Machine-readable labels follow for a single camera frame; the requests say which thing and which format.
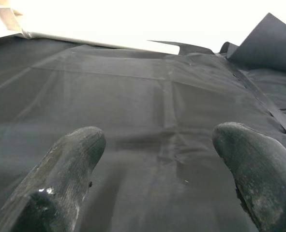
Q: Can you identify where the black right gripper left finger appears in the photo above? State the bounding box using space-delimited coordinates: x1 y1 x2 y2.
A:
0 126 107 232

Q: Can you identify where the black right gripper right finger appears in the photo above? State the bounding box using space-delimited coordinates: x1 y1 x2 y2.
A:
211 121 286 232

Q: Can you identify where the white plastic table top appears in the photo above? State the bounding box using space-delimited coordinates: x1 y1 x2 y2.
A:
0 6 24 33

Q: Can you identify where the black cloth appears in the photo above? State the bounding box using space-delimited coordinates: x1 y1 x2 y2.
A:
0 12 286 232

